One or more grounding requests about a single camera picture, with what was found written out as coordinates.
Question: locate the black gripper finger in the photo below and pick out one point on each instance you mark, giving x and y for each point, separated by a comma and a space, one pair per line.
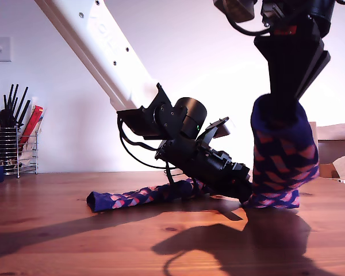
287, 63
319, 66

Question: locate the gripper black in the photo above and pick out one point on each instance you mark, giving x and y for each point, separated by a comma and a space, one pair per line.
210, 166

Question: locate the purple pink patterned sock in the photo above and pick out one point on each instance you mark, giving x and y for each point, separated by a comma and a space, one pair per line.
281, 161
118, 201

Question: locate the wooden chair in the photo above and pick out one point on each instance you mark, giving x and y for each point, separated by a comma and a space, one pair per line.
339, 130

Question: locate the cardboard box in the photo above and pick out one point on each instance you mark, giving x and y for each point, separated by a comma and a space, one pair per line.
327, 171

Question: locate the red chopstick packet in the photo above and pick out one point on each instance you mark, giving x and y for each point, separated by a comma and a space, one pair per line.
31, 123

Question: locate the black round kitchen utensil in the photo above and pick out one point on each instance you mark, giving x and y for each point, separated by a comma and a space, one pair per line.
8, 118

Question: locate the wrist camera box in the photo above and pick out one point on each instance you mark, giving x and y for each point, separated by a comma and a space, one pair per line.
235, 10
222, 128

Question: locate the white light switch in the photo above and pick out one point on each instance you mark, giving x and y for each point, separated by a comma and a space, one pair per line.
0, 49

